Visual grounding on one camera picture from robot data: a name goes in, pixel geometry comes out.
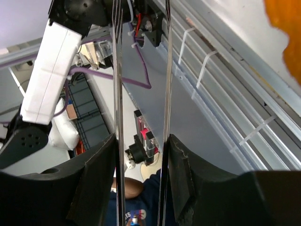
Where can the aluminium frame rail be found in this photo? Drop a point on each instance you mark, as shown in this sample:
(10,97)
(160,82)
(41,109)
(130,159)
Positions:
(233,102)

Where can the red black device below table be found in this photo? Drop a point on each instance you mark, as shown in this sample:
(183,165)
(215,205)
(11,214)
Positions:
(145,147)

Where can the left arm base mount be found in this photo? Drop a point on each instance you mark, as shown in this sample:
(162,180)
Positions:
(147,22)

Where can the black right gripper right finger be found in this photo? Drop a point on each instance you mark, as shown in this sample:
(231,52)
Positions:
(205,195)

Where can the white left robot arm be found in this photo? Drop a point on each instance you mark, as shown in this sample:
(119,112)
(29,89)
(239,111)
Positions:
(69,21)

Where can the metal tongs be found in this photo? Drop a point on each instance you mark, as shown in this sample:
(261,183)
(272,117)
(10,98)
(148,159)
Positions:
(117,22)

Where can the white padded bag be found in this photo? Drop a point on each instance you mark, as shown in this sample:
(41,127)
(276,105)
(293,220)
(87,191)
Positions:
(64,134)

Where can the person in blue shirt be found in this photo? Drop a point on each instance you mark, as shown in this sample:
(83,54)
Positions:
(141,201)

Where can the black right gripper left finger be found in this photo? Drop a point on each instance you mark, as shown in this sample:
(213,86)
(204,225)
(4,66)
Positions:
(74,193)

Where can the ring shaped bread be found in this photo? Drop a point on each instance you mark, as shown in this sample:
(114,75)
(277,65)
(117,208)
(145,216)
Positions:
(285,15)

